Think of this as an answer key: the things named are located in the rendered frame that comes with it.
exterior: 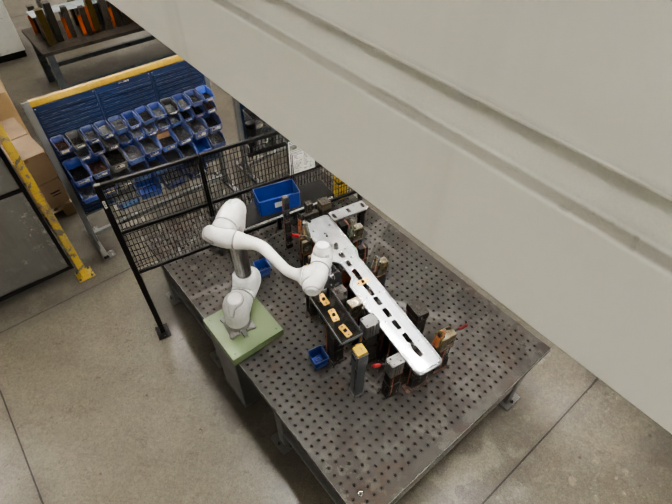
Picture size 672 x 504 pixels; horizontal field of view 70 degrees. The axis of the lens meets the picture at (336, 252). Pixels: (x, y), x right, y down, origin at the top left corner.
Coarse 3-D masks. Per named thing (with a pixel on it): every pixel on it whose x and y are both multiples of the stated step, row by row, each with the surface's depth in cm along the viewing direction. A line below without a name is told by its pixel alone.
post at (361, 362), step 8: (352, 352) 254; (352, 360) 260; (360, 360) 253; (352, 368) 267; (360, 368) 261; (352, 376) 272; (360, 376) 268; (352, 384) 278; (360, 384) 276; (352, 392) 284; (360, 392) 284
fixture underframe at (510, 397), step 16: (176, 288) 397; (176, 304) 414; (512, 400) 354; (288, 432) 316; (288, 448) 330; (432, 464) 303; (320, 480) 296; (416, 480) 297; (336, 496) 290; (400, 496) 290
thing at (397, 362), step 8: (392, 360) 260; (400, 360) 260; (384, 368) 268; (392, 368) 257; (400, 368) 262; (392, 376) 264; (384, 384) 278; (392, 384) 274; (384, 392) 283; (392, 392) 281; (400, 392) 285
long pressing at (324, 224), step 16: (320, 224) 339; (336, 224) 340; (320, 240) 329; (336, 240) 329; (336, 256) 319; (352, 256) 319; (352, 272) 309; (368, 272) 310; (352, 288) 300; (384, 288) 301; (368, 304) 292; (384, 304) 292; (384, 320) 284; (400, 320) 285; (400, 336) 277; (416, 336) 277; (400, 352) 269; (432, 352) 270; (416, 368) 263; (432, 368) 264
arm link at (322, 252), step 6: (318, 246) 240; (324, 246) 240; (330, 246) 242; (318, 252) 239; (324, 252) 239; (330, 252) 242; (312, 258) 242; (318, 258) 240; (324, 258) 240; (330, 258) 242; (330, 264) 244
